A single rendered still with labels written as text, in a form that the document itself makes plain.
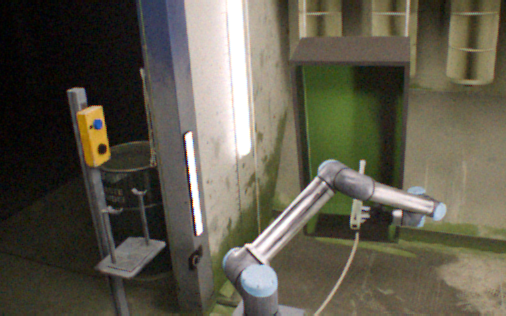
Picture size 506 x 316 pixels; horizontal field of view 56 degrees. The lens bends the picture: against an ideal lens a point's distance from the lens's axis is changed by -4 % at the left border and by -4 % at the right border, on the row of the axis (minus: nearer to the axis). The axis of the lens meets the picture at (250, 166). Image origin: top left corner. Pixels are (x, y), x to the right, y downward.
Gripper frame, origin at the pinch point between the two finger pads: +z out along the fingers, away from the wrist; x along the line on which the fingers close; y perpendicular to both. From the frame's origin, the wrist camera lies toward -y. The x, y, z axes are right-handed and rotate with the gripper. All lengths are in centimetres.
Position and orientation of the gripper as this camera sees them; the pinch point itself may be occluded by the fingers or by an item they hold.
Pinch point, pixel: (355, 211)
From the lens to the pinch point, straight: 272.3
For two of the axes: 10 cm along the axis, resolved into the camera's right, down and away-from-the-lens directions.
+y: 1.4, 6.9, 7.1
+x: 2.1, -7.3, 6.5
